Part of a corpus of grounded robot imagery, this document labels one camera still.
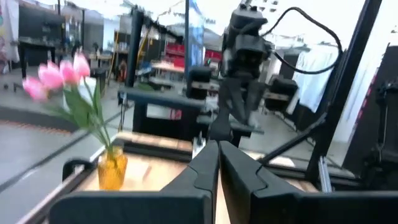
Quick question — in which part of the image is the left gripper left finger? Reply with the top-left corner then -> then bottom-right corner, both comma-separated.
49,139 -> 220,224

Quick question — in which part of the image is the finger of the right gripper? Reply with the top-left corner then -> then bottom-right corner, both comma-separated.
246,77 -> 266,127
217,77 -> 248,125

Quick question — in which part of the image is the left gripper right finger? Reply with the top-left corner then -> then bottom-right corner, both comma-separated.
219,141 -> 398,224

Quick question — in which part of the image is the pink artificial tulip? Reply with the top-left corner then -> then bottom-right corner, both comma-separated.
22,76 -> 114,153
59,59 -> 114,153
37,61 -> 114,153
73,52 -> 114,153

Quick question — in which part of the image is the yellow glass vase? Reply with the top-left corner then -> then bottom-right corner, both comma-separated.
97,146 -> 129,191

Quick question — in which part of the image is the black chair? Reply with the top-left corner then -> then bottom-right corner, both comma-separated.
186,67 -> 213,101
266,77 -> 300,112

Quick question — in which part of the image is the blue pole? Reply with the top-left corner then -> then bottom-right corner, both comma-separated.
184,0 -> 191,82

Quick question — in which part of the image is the white sheet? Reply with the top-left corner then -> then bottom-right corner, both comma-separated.
294,46 -> 340,113

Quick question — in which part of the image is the grey side table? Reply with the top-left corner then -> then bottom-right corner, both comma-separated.
118,86 -> 208,141

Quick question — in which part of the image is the black pillar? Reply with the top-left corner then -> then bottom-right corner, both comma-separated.
126,9 -> 144,88

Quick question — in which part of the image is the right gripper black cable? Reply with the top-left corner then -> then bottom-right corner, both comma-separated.
261,6 -> 343,75

